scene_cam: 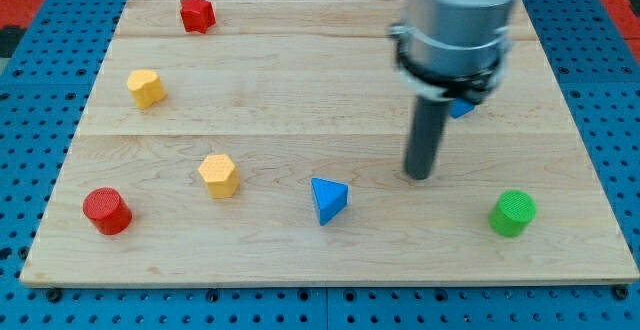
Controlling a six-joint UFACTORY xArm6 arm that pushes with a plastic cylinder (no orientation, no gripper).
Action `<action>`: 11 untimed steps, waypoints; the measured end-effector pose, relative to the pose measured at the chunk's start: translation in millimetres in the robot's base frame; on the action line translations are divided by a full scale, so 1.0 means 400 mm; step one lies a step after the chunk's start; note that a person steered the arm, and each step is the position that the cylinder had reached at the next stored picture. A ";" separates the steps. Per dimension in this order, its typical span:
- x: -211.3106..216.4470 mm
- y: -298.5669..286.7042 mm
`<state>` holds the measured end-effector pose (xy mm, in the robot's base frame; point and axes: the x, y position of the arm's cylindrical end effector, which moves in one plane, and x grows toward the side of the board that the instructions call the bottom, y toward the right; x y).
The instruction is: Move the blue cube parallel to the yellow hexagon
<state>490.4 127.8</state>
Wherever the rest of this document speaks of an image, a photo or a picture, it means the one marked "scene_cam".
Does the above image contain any blue cube block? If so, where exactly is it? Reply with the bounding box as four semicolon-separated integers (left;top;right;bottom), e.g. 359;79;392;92
449;99;476;119

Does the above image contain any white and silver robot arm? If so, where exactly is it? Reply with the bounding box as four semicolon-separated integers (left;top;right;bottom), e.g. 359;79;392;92
391;0;516;104

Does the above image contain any yellow hexagon block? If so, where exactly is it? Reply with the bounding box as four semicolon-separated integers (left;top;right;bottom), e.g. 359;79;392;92
198;154;240;199

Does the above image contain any blue triangle block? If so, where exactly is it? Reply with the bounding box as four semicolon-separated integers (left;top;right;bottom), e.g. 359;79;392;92
311;178;349;226

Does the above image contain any wooden board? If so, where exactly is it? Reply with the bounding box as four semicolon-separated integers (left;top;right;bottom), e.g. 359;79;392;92
21;0;639;288

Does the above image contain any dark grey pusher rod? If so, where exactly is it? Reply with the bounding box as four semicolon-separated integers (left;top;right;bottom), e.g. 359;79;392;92
404;96;451;180

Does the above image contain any red star block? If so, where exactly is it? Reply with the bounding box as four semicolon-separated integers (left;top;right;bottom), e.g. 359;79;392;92
180;0;216;34

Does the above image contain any yellow heart block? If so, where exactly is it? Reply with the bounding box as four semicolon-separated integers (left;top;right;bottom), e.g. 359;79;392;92
127;69;166;109

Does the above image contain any green cylinder block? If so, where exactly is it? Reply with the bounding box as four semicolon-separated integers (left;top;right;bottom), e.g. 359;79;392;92
488;189;537;238

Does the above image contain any red cylinder block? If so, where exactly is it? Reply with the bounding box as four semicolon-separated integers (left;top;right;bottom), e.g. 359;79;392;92
82;187;133;235

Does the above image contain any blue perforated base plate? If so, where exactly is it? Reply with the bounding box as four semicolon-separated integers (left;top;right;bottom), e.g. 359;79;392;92
1;0;639;329

